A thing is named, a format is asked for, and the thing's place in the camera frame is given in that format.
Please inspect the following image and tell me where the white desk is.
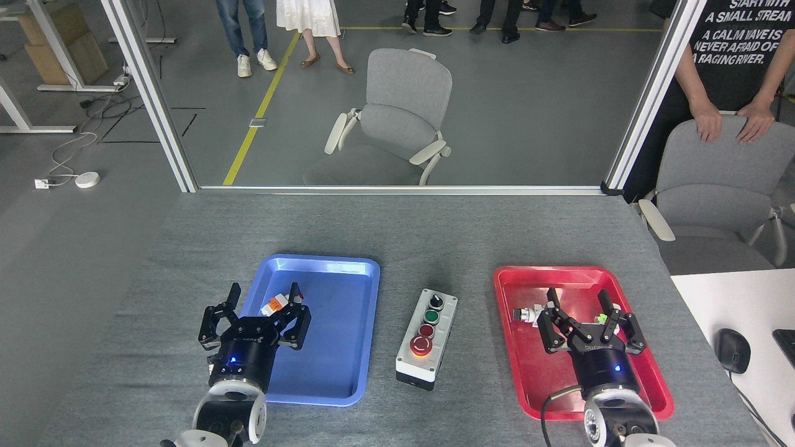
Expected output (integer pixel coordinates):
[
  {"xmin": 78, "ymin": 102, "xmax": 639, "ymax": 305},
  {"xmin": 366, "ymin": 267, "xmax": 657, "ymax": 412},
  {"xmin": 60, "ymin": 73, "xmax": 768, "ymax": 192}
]
[{"xmin": 671, "ymin": 268, "xmax": 795, "ymax": 447}]

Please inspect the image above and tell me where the person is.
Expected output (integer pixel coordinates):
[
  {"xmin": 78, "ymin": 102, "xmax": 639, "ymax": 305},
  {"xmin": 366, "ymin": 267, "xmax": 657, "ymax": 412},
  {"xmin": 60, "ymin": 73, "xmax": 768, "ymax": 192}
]
[
  {"xmin": 276, "ymin": 0, "xmax": 356, "ymax": 75},
  {"xmin": 401, "ymin": 0, "xmax": 458, "ymax": 37},
  {"xmin": 216, "ymin": 0, "xmax": 279, "ymax": 78},
  {"xmin": 522, "ymin": 0, "xmax": 599, "ymax": 32},
  {"xmin": 621, "ymin": 0, "xmax": 795, "ymax": 203},
  {"xmin": 468, "ymin": 0, "xmax": 522, "ymax": 45}
]

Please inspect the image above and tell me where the black keyboard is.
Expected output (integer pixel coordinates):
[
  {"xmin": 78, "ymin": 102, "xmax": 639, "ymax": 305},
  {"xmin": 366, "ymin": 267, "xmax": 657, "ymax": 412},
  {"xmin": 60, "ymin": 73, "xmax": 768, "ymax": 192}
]
[{"xmin": 772, "ymin": 329, "xmax": 795, "ymax": 368}]

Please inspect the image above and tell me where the black computer mouse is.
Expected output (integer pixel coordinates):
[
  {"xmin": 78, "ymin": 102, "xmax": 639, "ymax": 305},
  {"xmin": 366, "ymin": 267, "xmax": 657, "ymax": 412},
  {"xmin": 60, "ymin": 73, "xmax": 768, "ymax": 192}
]
[{"xmin": 714, "ymin": 328, "xmax": 752, "ymax": 374}]

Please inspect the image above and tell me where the person's left hand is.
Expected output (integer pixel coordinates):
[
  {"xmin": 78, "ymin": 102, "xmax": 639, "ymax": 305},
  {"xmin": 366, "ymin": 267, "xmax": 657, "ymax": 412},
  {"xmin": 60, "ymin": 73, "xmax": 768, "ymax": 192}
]
[{"xmin": 737, "ymin": 99, "xmax": 777, "ymax": 145}]

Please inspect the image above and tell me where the black mouse cable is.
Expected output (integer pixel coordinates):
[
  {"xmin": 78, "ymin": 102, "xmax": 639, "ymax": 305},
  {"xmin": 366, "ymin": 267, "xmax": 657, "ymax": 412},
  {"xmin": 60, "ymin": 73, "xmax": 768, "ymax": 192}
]
[{"xmin": 729, "ymin": 371, "xmax": 788, "ymax": 447}]

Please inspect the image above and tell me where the person's right hand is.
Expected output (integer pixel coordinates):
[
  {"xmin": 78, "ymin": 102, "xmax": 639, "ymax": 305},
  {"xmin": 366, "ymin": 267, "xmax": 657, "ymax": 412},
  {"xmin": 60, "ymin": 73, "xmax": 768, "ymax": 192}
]
[{"xmin": 691, "ymin": 99, "xmax": 724, "ymax": 144}]

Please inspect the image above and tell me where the blue plastic tray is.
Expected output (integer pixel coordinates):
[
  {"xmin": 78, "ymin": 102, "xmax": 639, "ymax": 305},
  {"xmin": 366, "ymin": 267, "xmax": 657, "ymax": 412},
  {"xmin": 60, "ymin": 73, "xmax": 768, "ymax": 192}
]
[{"xmin": 240, "ymin": 254, "xmax": 381, "ymax": 407}]

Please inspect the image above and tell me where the cardboard box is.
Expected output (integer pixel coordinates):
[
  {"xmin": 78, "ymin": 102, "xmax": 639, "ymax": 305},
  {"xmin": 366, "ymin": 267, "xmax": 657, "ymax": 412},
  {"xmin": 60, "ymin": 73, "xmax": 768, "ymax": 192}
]
[{"xmin": 17, "ymin": 2, "xmax": 110, "ymax": 86}]

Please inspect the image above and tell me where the grey office chair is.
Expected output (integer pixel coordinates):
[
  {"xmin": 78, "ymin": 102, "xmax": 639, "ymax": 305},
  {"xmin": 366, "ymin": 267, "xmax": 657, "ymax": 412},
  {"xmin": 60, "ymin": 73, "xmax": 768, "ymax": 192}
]
[
  {"xmin": 303, "ymin": 48, "xmax": 453, "ymax": 186},
  {"xmin": 638, "ymin": 111, "xmax": 795, "ymax": 274}
]

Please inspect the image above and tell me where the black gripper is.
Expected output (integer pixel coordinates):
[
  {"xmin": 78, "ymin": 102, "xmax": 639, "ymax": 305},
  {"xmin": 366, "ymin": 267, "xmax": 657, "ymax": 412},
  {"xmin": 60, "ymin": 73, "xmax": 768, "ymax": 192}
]
[
  {"xmin": 537, "ymin": 287, "xmax": 647, "ymax": 399},
  {"xmin": 198, "ymin": 282, "xmax": 312, "ymax": 393}
]

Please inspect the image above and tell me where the silver aluminium crossbar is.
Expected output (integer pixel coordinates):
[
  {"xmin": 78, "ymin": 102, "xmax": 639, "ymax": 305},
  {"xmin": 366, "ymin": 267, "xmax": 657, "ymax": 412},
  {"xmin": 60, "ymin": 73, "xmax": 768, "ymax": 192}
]
[{"xmin": 198, "ymin": 184, "xmax": 606, "ymax": 196}]

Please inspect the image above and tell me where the silver aluminium post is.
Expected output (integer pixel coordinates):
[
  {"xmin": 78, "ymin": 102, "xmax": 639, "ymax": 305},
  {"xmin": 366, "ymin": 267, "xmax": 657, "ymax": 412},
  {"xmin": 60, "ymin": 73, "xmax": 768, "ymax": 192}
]
[
  {"xmin": 601, "ymin": 0, "xmax": 709, "ymax": 197},
  {"xmin": 99, "ymin": 0, "xmax": 199, "ymax": 193}
]

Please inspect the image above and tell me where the white floor cable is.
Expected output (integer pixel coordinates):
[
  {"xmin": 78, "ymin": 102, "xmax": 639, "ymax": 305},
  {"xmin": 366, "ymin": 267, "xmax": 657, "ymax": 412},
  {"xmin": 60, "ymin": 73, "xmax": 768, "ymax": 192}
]
[{"xmin": 47, "ymin": 81, "xmax": 128, "ymax": 184}]

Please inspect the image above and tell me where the red plastic tray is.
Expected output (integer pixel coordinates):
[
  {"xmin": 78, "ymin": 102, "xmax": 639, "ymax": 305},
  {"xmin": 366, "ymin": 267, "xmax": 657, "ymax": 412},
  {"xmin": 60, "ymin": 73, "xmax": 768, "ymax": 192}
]
[{"xmin": 493, "ymin": 266, "xmax": 675, "ymax": 422}]

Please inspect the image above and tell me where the white desk frame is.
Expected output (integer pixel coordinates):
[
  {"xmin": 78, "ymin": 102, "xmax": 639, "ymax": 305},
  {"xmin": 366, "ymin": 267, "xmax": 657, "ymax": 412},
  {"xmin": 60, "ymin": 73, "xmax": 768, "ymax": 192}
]
[{"xmin": 0, "ymin": 0, "xmax": 125, "ymax": 134}]

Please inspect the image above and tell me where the grey four-button control box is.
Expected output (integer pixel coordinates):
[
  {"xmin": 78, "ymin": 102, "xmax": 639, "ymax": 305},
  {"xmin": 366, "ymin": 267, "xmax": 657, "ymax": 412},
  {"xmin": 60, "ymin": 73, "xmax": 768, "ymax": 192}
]
[{"xmin": 396, "ymin": 288, "xmax": 459, "ymax": 392}]

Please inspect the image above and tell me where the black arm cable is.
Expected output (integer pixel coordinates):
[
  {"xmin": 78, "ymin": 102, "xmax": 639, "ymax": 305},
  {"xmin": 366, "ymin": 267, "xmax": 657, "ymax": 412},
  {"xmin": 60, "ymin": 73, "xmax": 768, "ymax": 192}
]
[{"xmin": 540, "ymin": 385, "xmax": 584, "ymax": 447}]

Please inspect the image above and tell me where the small white orange switch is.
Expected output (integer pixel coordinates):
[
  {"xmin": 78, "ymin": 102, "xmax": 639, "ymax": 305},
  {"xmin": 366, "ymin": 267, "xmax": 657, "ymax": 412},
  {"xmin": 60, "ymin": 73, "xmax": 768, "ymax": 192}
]
[{"xmin": 261, "ymin": 292, "xmax": 306, "ymax": 318}]

